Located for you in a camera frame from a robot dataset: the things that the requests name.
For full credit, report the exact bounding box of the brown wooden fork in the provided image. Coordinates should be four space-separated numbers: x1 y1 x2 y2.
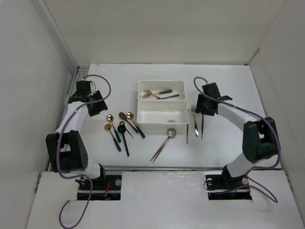
159 94 180 100

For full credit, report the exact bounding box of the gold fork green handle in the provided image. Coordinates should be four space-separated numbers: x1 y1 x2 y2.
155 90 173 94

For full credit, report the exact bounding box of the long silver fork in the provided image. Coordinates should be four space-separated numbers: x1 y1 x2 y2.
142 90 159 99

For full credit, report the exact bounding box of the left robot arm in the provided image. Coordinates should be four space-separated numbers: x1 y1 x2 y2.
46 81 108 189

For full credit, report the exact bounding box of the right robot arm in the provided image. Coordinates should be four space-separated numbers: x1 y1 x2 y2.
196 83 280 189

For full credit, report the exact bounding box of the copper thin utensil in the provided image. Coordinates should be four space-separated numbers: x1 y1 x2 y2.
186 124 189 144

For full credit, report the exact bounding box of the far white plastic bin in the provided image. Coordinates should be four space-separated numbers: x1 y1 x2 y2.
137 80 186 101

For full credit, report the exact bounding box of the white plastic bin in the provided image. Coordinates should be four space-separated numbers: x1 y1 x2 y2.
136 100 189 135
137 80 186 101

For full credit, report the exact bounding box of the small copper spoon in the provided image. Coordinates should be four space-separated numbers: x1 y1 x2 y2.
120 121 134 138

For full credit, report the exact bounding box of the black measuring spoon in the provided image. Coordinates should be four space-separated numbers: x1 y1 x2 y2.
118 125 130 157

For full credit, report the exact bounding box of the near white plastic bin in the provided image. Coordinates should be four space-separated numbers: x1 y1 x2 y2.
136 100 189 135

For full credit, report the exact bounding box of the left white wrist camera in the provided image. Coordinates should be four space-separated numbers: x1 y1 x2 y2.
90 81 96 92

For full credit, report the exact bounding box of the gold spoon green handle left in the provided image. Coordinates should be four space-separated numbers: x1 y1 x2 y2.
106 114 121 143

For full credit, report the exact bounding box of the small gold spoon green handle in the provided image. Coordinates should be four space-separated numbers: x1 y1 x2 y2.
104 124 122 152

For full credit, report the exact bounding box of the silver spoon copper handle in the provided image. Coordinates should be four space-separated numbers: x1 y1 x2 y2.
150 128 177 163

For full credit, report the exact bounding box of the gold spoon green handle right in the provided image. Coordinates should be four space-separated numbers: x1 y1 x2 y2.
126 112 146 138

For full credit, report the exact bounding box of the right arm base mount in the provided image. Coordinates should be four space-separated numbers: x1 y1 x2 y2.
203 173 252 200

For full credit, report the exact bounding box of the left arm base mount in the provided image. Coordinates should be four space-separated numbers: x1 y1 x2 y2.
75 171 122 201

